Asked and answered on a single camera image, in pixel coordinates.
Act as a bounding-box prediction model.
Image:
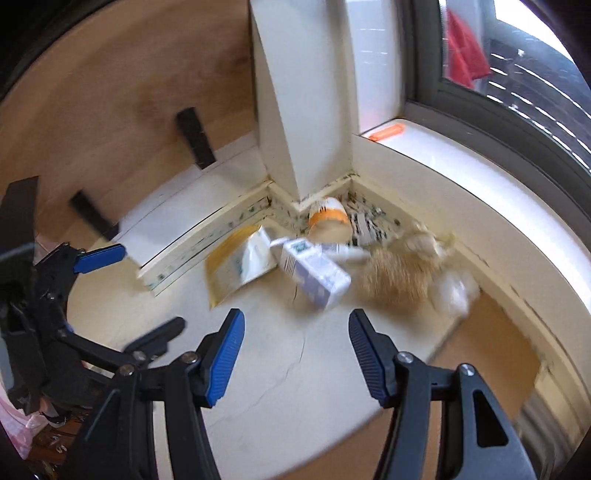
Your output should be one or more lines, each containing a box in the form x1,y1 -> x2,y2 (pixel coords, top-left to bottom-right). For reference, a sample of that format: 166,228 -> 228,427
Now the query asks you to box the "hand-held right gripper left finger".
62,308 -> 246,480

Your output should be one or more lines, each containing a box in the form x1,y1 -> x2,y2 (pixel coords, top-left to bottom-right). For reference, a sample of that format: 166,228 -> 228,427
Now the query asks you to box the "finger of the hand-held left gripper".
34,243 -> 127,301
58,316 -> 187,374

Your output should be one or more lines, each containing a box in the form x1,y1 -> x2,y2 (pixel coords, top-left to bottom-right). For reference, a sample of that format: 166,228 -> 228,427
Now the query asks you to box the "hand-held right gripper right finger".
348,308 -> 539,480

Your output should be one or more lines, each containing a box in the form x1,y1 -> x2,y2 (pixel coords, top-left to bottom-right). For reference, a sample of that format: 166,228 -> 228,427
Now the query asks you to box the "white medicine box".
281,240 -> 352,310

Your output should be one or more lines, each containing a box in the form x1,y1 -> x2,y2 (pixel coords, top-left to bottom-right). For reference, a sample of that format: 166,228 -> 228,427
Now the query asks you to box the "white dropper bottle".
270,237 -> 370,264

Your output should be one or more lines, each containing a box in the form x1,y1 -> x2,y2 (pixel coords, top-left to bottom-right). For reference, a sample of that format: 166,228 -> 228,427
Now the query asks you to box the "beige fluffy cloth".
358,231 -> 455,315

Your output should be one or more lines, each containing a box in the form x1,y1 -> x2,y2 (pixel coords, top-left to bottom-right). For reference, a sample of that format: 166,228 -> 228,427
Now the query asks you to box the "yellow envelope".
205,224 -> 278,309

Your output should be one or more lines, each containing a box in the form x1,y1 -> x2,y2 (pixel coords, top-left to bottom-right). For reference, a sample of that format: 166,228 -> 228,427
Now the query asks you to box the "white crumpled tissue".
431,270 -> 482,317

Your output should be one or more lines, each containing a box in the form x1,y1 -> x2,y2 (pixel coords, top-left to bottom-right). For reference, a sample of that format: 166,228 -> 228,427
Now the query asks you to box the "orange cap bottle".
307,196 -> 350,243

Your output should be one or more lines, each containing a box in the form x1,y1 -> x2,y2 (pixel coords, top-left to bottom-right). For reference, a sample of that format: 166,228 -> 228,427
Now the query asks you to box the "wooden cutting board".
0,0 -> 259,241

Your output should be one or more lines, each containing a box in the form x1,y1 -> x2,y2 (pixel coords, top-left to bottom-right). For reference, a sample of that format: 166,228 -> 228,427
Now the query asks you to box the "small orange plastic piece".
369,122 -> 406,141

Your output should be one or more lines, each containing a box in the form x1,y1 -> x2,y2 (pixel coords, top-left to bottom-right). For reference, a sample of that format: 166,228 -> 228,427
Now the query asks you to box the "red cloth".
445,9 -> 491,89

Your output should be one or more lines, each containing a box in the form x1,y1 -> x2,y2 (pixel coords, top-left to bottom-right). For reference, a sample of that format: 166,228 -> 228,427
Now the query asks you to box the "black board bracket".
70,189 -> 120,241
177,107 -> 218,169

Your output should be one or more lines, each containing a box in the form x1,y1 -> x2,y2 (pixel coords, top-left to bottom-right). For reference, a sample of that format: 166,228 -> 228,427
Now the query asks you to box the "dark grey window frame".
404,0 -> 591,204

